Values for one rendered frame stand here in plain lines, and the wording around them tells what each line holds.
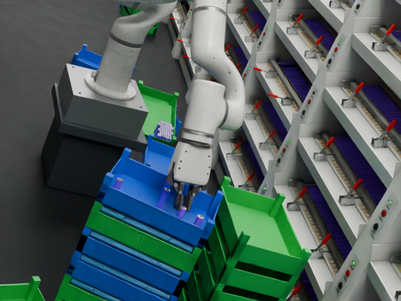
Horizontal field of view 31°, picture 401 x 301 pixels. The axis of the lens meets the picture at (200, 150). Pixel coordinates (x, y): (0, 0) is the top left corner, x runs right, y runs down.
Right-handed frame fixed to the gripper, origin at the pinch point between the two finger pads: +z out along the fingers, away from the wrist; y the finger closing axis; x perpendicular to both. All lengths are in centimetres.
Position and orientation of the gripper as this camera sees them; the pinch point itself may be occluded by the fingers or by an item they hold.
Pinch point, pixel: (182, 202)
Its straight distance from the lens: 187.1
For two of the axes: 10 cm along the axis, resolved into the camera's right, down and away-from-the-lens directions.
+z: -2.2, 9.8, 0.1
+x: 4.5, 1.1, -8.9
